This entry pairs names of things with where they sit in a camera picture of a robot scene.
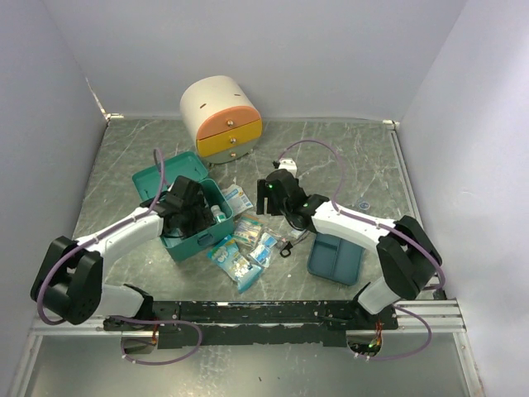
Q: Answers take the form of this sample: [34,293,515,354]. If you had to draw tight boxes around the white plastic bottle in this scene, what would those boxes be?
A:
[211,205,227,223]

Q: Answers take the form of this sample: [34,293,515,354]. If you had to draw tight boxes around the teal medicine box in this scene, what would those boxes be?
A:
[154,151,235,261]

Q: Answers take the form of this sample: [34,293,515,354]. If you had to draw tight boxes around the blue cotton ball bag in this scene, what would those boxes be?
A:
[207,235,263,294]

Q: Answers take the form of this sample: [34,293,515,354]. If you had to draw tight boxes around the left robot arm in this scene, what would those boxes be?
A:
[30,176,214,330]

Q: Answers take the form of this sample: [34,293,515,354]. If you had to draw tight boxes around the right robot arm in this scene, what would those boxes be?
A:
[256,169,446,329]

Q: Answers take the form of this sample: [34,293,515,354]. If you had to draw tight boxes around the white blue gauze packet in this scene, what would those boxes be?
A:
[222,184,253,217]

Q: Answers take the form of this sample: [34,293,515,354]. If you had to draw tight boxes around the elastic bandage roll in bag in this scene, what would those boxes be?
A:
[288,229,308,243]

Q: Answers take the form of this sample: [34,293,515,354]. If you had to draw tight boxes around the cotton swab packet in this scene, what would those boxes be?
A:
[232,215,264,246]

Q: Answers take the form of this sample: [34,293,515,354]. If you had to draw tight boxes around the black clip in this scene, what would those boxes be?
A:
[279,242,293,258]

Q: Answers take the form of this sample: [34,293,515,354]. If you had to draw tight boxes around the small blue white packets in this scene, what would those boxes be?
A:
[249,232,278,268]

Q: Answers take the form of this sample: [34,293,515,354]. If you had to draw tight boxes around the blue divided tray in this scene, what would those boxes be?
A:
[307,233,365,286]

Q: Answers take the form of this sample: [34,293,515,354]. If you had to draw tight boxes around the round mini drawer cabinet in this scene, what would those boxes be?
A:
[179,75,263,164]

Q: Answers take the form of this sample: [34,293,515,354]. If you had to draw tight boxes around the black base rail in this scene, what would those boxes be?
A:
[102,299,398,348]

